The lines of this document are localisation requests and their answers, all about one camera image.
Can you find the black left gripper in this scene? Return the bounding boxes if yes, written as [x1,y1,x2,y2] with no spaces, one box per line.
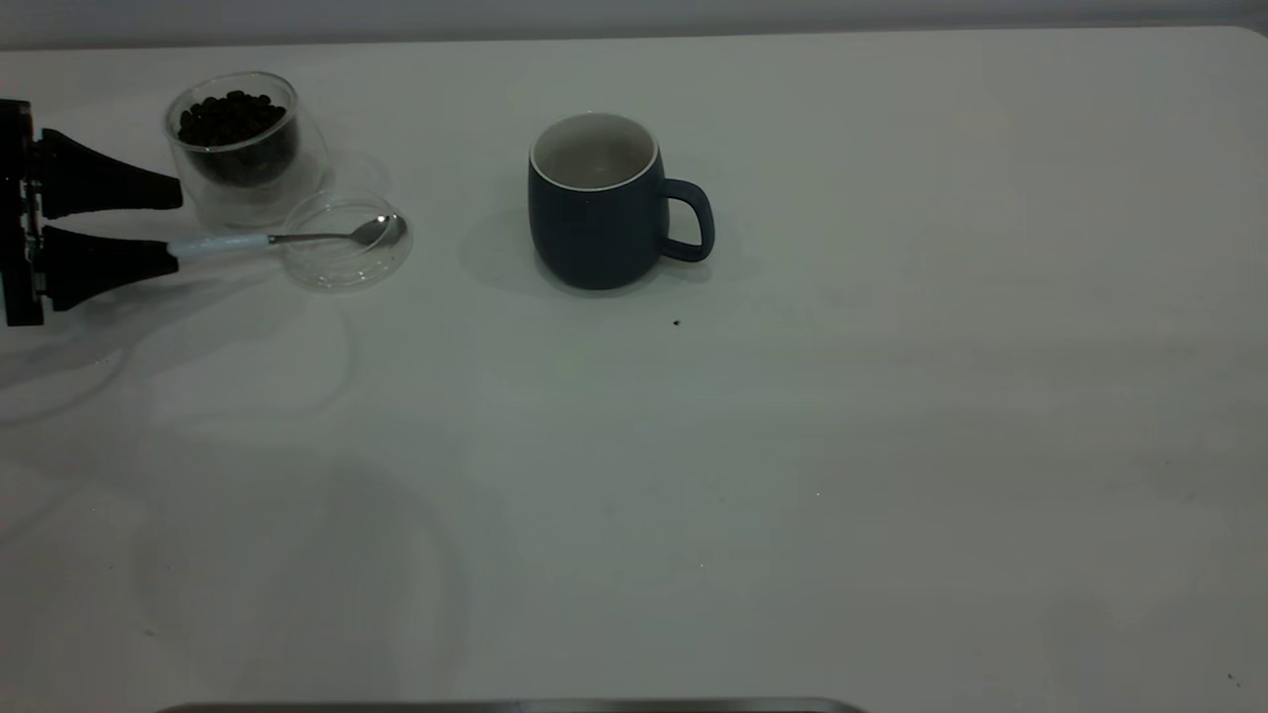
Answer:
[0,99,185,328]

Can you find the metal spoon with pale handle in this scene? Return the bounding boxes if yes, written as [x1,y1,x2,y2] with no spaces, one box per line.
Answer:
[166,213,408,263]

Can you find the clear round plastic lid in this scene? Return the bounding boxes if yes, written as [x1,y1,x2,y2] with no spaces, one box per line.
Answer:
[281,190,414,292]

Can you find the dark blue ceramic mug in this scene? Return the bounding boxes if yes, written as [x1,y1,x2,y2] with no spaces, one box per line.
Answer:
[527,112,716,292]

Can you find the dark coffee beans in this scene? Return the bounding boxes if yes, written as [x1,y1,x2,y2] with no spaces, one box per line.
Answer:
[178,91,300,185]

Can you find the clear double-wall glass cup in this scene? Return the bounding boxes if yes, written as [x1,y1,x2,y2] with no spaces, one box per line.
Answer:
[163,71,333,229]

